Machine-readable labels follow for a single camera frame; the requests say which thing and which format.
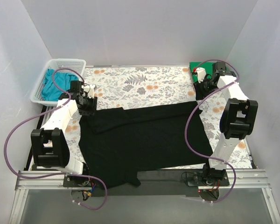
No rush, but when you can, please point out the aluminium frame rail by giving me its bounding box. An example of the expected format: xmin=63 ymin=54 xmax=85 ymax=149
xmin=9 ymin=169 xmax=280 ymax=224

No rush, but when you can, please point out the folded green t shirt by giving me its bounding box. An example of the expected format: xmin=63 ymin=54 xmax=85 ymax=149
xmin=189 ymin=62 xmax=214 ymax=83

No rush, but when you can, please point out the white plastic basket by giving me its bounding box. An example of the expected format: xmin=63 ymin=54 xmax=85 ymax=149
xmin=30 ymin=58 xmax=86 ymax=107

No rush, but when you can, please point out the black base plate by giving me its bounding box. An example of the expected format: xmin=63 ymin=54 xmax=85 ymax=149
xmin=181 ymin=170 xmax=230 ymax=187
xmin=63 ymin=173 xmax=106 ymax=188

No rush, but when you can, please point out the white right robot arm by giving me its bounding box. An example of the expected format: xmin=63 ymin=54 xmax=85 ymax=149
xmin=192 ymin=61 xmax=258 ymax=185

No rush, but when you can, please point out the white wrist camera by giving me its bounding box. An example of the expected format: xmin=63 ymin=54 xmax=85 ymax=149
xmin=84 ymin=84 xmax=97 ymax=98
xmin=192 ymin=67 xmax=206 ymax=83

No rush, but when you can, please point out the floral table mat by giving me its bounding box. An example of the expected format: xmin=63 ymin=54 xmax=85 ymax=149
xmin=65 ymin=67 xmax=252 ymax=168

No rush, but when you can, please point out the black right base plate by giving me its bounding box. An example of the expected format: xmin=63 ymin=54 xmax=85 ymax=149
xmin=181 ymin=170 xmax=230 ymax=187

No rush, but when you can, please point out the teal t shirt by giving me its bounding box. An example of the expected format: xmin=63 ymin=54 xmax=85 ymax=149
xmin=41 ymin=69 xmax=78 ymax=102

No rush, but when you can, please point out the black t shirt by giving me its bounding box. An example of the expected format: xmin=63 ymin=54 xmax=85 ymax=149
xmin=79 ymin=101 xmax=213 ymax=188

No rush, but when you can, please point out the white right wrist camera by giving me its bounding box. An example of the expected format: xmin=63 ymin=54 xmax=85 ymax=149
xmin=192 ymin=67 xmax=206 ymax=83

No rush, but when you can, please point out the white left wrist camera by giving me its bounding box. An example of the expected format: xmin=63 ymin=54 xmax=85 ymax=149
xmin=84 ymin=84 xmax=97 ymax=98

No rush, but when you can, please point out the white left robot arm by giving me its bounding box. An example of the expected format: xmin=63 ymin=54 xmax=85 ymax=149
xmin=31 ymin=80 xmax=98 ymax=187

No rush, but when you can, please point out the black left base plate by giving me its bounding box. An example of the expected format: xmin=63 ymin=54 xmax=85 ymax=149
xmin=63 ymin=173 xmax=106 ymax=188

